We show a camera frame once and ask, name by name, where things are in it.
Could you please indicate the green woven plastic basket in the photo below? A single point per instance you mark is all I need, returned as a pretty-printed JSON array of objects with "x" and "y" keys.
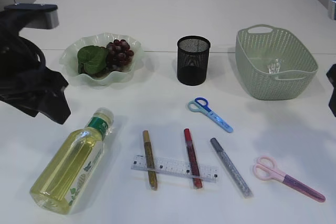
[{"x": 254, "y": 50}]

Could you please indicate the clear plastic sheet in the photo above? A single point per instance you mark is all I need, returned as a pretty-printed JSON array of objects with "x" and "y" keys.
[{"x": 274, "y": 65}]

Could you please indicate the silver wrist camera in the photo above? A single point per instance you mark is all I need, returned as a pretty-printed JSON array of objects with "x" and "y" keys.
[
  {"x": 37, "y": 16},
  {"x": 332, "y": 9}
]

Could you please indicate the pink handled scissors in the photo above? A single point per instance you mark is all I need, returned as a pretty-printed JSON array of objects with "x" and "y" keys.
[{"x": 266, "y": 169}]

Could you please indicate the pale green wavy plate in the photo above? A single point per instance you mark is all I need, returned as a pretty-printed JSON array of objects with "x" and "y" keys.
[{"x": 69, "y": 60}]

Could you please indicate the gold glitter pen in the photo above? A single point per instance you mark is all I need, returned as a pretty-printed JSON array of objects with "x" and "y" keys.
[{"x": 150, "y": 160}]

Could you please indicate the silver glitter pen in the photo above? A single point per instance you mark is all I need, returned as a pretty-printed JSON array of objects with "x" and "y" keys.
[{"x": 232, "y": 170}]

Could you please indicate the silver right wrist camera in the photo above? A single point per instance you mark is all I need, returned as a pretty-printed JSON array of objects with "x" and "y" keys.
[{"x": 332, "y": 9}]

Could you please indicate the black mesh pen holder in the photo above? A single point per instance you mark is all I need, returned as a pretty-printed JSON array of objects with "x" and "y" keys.
[{"x": 192, "y": 60}]

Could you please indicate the green tea bottle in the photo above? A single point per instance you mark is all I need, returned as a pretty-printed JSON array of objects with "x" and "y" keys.
[{"x": 61, "y": 183}]

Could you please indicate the clear plastic ruler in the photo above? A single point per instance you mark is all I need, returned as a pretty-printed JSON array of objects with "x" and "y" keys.
[{"x": 176, "y": 168}]

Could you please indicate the red glitter pen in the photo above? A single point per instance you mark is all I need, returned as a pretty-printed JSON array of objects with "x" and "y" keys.
[{"x": 197, "y": 182}]

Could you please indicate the purple grape bunch with leaf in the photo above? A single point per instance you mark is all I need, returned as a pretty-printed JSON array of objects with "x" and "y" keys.
[{"x": 98, "y": 61}]

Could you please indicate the blue handled scissors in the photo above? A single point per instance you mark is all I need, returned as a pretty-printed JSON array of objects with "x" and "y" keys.
[{"x": 200, "y": 105}]

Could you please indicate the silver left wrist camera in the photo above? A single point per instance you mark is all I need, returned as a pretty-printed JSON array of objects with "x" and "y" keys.
[{"x": 37, "y": 16}]

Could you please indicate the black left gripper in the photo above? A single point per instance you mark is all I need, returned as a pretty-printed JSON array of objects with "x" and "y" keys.
[{"x": 27, "y": 83}]

